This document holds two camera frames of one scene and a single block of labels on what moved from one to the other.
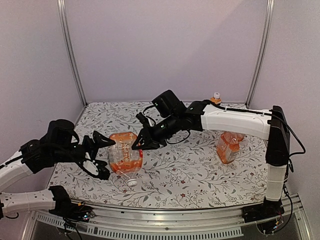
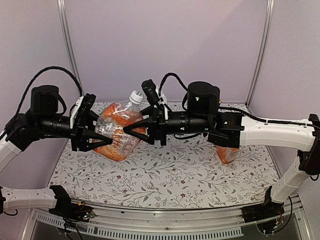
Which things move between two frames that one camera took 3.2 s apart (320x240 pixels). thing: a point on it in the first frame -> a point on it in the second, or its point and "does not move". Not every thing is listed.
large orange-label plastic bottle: (123, 159) -> (113, 118)
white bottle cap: (132, 182) -> (136, 97)
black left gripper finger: (103, 172) -> (90, 118)
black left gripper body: (91, 147) -> (77, 132)
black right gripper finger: (154, 145) -> (144, 130)
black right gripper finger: (143, 140) -> (149, 110)
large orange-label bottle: (228, 145) does not move
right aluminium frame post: (269, 16) does not move
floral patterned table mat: (188, 175) does not move
